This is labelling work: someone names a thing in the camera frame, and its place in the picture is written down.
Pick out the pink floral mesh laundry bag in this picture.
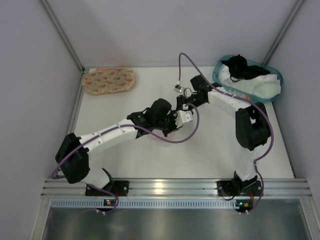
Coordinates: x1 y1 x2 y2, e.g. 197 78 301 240
82 66 137 95

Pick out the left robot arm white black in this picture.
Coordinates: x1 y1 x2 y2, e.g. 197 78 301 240
55 98 187 189

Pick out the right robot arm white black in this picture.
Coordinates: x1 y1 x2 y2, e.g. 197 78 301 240
176 75 274 187

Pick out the blue plastic laundry basket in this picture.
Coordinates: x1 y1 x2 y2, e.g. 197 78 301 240
212 55 283 103

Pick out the black garment in basket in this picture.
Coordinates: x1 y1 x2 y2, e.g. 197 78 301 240
221 55 271 83

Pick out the white garment in basket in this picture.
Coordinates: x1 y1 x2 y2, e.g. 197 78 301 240
218 65 281 99

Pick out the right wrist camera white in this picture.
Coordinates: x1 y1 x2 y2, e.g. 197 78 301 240
174 80 185 94

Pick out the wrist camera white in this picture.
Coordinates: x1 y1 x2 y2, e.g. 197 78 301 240
174 80 185 94
175 104 194 128

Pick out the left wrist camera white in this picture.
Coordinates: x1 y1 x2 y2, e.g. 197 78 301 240
175 104 194 128

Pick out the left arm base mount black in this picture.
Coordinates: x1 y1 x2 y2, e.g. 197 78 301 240
85 180 130 197

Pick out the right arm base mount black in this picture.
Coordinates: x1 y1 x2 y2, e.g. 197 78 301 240
216 172 263 201

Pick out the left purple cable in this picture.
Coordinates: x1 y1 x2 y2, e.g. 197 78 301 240
51 103 200 216

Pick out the aluminium front rail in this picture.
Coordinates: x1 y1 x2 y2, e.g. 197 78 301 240
40 178 312 199

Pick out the grey slotted cable duct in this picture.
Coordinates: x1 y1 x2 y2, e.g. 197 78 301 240
51 198 252 209

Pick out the right aluminium frame post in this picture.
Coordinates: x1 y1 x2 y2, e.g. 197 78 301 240
262 0 307 65

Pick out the aluminium frame post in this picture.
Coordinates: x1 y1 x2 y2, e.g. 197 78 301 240
38 0 85 73
262 0 307 65

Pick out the left aluminium frame post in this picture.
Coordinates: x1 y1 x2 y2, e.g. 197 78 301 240
38 0 85 73

